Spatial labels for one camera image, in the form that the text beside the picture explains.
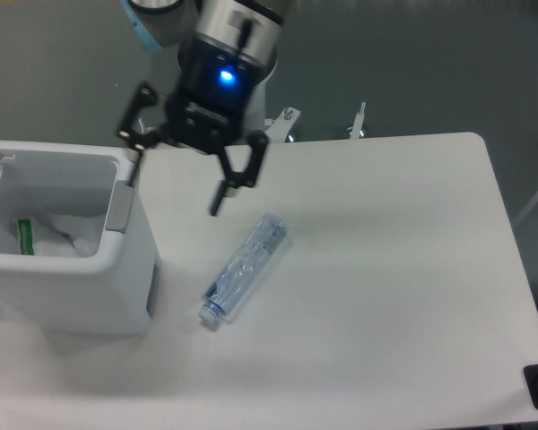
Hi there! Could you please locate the white plastic wrapper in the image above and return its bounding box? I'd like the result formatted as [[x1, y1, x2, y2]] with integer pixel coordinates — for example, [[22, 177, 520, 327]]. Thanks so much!
[[12, 211, 106, 258]]

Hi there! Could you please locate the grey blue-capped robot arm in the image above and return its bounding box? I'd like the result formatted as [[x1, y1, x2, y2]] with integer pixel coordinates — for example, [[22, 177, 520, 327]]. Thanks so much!
[[117, 1, 292, 215]]

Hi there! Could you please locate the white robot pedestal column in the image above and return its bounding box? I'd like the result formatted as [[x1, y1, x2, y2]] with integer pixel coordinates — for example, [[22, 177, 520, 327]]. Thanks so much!
[[194, 82, 267, 148]]

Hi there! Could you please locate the white open trash can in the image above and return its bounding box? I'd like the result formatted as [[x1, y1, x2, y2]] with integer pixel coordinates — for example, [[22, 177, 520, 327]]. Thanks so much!
[[0, 141, 160, 335]]

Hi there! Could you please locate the clear plastic water bottle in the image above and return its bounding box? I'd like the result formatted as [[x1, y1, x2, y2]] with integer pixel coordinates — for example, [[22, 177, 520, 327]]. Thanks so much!
[[198, 213, 288, 327]]

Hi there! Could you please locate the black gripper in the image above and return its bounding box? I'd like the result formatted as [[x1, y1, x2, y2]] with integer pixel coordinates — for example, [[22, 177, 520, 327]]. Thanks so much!
[[116, 38, 269, 217]]

